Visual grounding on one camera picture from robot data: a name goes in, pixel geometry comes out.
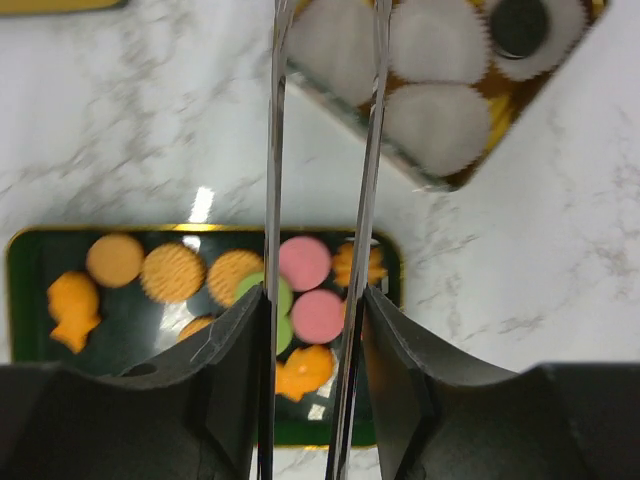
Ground white paper cup top-left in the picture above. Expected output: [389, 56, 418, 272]
[484, 0, 587, 82]

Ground orange flower cookie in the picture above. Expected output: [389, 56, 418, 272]
[332, 242, 388, 288]

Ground pink round cookie lower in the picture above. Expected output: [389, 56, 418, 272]
[291, 289, 345, 344]

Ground pink round cookie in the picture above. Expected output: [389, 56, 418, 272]
[291, 289, 345, 344]
[279, 236, 331, 292]

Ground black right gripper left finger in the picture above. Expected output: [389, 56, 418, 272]
[1, 287, 263, 479]

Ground green round cookie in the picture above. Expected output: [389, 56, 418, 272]
[276, 314, 294, 355]
[234, 271, 295, 316]

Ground gold tin lid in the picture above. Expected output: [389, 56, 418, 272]
[1, 0, 126, 15]

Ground plain orange round cookie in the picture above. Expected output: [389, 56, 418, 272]
[86, 233, 145, 288]

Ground pink round cookie upper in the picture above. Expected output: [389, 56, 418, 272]
[279, 236, 331, 292]

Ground black round cookie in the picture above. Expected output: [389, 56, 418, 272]
[488, 0, 550, 60]

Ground green christmas cookie tin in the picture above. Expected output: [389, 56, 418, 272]
[287, 1, 606, 190]

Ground white paper cup bottom-left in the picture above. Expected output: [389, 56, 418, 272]
[288, 0, 376, 107]

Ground dotted orange round cookie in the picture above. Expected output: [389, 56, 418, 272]
[140, 242, 206, 304]

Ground metal serving tongs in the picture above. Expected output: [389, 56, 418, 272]
[236, 1, 392, 479]

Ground white paper cup bottom-right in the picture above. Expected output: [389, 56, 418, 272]
[384, 84, 492, 177]

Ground orange fish cookie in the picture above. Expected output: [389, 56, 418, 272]
[275, 345, 334, 402]
[47, 271, 101, 354]

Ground orange fish cookie left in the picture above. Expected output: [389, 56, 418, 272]
[47, 271, 101, 354]

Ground orange fish cookie right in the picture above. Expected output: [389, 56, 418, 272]
[275, 345, 334, 402]

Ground dark green rectangular tray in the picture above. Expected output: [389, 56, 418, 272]
[4, 223, 404, 450]

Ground white paper cup centre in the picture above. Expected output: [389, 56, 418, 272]
[390, 0, 490, 84]

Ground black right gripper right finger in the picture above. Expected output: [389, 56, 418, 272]
[363, 288, 639, 479]

